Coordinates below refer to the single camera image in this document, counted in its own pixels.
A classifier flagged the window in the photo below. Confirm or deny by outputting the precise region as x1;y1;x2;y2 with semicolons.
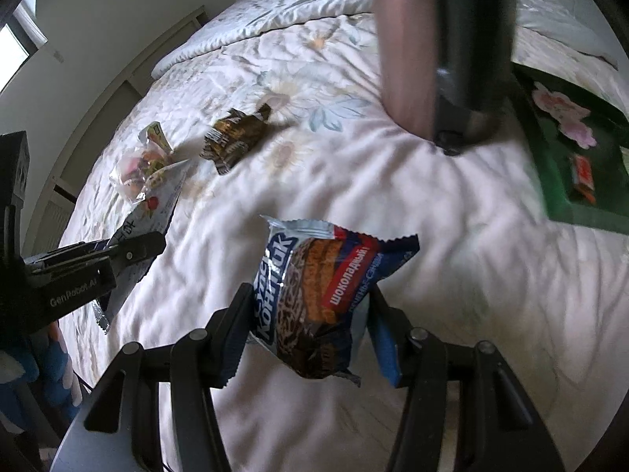
0;0;50;94

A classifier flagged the navy white snack packet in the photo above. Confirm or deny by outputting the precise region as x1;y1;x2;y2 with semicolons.
91;177;185;336

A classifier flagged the clear bag of snacks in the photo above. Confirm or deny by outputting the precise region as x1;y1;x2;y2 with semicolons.
109;123;190;207

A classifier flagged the pink character pouch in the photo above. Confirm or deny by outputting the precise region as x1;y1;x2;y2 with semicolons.
532;81;598;151

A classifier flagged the floral duvet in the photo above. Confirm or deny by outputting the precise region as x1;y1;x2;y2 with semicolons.
56;0;629;472

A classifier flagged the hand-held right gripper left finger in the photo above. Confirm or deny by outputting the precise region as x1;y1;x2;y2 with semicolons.
49;282;254;472

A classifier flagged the white blue wafer packet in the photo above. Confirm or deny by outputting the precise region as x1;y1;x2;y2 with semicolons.
248;215;421;387

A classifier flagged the white floral pillow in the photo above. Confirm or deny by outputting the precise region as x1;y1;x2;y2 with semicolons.
152;0;620;79

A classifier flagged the brown snack packet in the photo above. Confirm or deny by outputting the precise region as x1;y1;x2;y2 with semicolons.
199;103;273;176

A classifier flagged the small red snack packet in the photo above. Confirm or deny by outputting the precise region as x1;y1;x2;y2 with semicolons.
570;154;598;205

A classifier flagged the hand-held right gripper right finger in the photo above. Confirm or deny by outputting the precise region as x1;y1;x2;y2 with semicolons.
368;285;561;472

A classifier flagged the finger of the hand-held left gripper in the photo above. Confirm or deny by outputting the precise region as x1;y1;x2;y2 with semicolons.
22;230;165;276

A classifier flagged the green tray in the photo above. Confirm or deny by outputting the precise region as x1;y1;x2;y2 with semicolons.
511;61;629;234

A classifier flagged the blue cloth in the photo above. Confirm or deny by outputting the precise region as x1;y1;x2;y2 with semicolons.
0;324;77;431

